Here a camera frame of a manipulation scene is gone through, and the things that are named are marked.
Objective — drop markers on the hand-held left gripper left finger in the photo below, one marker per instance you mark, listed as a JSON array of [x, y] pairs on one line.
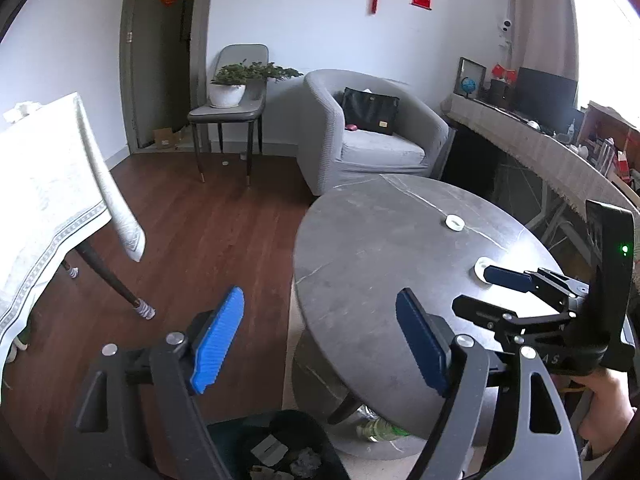
[[217, 340]]

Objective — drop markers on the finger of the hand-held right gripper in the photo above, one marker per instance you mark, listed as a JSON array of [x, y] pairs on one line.
[[507, 277], [480, 310]]

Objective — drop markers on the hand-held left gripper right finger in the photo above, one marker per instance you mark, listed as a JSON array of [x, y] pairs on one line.
[[422, 345]]

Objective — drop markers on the dark teal bin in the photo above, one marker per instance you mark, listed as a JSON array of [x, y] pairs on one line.
[[225, 440]]

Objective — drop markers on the clear plastic wrapper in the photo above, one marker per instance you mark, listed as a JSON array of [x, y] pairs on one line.
[[305, 462]]

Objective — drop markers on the person's right hand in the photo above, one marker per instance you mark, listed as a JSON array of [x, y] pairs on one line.
[[610, 410]]

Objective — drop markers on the white round coaster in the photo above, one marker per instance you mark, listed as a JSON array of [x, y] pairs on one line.
[[482, 261]]

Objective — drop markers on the white round lid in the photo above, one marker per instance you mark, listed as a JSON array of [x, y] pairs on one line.
[[455, 221]]

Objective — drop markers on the green-capped tea bottle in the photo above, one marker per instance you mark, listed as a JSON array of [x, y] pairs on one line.
[[380, 430]]

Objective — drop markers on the round grey marble table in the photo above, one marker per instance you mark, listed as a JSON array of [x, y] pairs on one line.
[[380, 240]]

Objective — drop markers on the beige fringed desk cloth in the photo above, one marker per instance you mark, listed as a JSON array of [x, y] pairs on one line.
[[540, 155]]

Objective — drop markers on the large open cardboard box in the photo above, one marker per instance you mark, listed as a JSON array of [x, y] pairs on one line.
[[600, 125]]

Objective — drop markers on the grey armchair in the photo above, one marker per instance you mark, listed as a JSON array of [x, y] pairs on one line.
[[380, 152]]

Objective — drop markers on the dark brown box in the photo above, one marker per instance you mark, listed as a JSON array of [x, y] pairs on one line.
[[499, 92]]

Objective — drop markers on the black monitor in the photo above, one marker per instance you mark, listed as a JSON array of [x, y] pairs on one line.
[[545, 95]]

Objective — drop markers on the small blue globe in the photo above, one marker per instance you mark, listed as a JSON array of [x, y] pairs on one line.
[[468, 85]]

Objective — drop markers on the small red flags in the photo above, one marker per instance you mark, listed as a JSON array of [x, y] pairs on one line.
[[502, 71]]

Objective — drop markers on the small cardboard box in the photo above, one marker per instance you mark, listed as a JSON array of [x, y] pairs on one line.
[[165, 139]]

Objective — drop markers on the black handbag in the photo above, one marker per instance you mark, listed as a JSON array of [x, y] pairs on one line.
[[370, 110]]

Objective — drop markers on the white patterned tablecloth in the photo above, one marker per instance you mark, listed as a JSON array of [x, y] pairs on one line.
[[45, 195]]

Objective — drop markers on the potted plant in white pot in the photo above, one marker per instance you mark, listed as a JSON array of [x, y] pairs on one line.
[[226, 95]]

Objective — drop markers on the beige curtain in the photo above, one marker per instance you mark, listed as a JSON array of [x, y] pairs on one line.
[[545, 25]]

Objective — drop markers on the grey-green door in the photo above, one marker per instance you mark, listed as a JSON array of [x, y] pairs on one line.
[[155, 70]]

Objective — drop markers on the grey dining chair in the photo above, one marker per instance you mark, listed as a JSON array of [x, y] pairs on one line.
[[242, 55]]

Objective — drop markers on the white crumpled tissue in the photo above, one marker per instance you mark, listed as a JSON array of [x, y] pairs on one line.
[[22, 110]]

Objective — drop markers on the dark picture frame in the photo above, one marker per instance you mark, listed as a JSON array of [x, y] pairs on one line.
[[472, 67]]

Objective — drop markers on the white security camera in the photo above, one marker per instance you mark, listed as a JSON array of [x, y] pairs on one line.
[[505, 26]]

